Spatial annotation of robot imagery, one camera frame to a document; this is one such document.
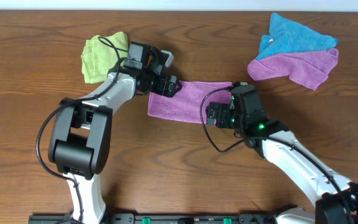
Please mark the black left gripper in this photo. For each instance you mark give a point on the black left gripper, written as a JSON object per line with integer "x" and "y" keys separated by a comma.
{"x": 169, "y": 85}

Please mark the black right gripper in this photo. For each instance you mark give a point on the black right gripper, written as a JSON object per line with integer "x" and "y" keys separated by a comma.
{"x": 217, "y": 114}

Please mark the purple microfiber cloth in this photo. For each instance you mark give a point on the purple microfiber cloth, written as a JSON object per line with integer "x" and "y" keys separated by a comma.
{"x": 188, "y": 104}

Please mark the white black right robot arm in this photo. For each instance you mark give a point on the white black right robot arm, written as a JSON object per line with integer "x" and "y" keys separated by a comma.
{"x": 334, "y": 197}

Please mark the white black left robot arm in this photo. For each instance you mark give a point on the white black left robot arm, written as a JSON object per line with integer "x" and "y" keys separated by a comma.
{"x": 81, "y": 135}

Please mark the folded green cloth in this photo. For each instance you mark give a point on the folded green cloth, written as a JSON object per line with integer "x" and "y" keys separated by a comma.
{"x": 97, "y": 58}

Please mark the blue cloth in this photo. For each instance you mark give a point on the blue cloth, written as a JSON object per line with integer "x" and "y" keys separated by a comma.
{"x": 286, "y": 36}

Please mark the crumpled purple cloth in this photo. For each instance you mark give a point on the crumpled purple cloth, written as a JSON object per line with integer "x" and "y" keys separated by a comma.
{"x": 309, "y": 69}

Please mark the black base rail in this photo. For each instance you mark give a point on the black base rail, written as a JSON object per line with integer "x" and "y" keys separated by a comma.
{"x": 244, "y": 218}

